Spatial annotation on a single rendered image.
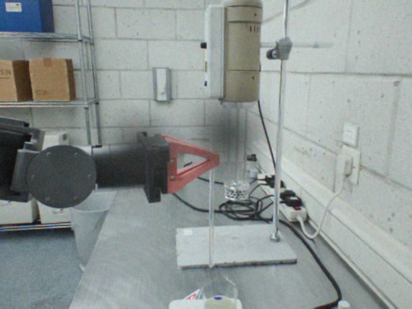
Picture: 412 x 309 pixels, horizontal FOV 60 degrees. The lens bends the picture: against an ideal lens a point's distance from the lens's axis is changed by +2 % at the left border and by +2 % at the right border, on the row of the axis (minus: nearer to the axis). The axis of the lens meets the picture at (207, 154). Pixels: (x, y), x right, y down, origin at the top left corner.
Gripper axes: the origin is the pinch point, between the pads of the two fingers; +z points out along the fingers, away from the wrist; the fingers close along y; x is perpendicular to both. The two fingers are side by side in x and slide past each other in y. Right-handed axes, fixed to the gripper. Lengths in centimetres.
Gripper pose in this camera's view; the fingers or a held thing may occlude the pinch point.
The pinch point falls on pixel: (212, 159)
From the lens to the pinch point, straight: 45.6
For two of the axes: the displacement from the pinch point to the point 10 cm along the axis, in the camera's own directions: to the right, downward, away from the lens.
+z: 9.5, -0.7, 2.9
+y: -3.0, -2.5, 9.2
